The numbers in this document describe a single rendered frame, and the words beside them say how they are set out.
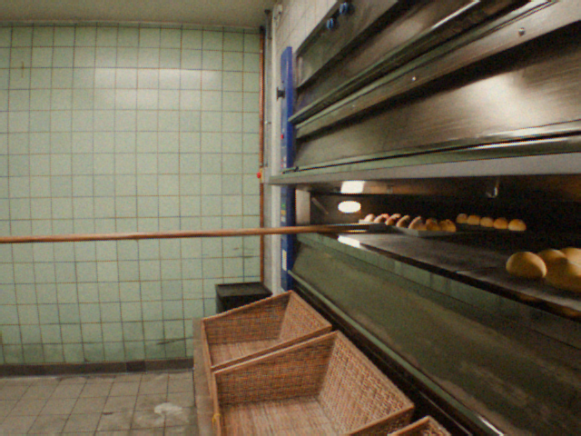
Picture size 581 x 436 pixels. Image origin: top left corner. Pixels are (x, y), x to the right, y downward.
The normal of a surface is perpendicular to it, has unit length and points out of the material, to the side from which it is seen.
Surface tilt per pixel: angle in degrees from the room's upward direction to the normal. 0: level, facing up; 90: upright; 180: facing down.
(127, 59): 90
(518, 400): 70
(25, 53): 90
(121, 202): 90
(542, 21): 90
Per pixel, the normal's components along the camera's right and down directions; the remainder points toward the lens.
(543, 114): -0.91, -0.33
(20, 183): 0.26, 0.07
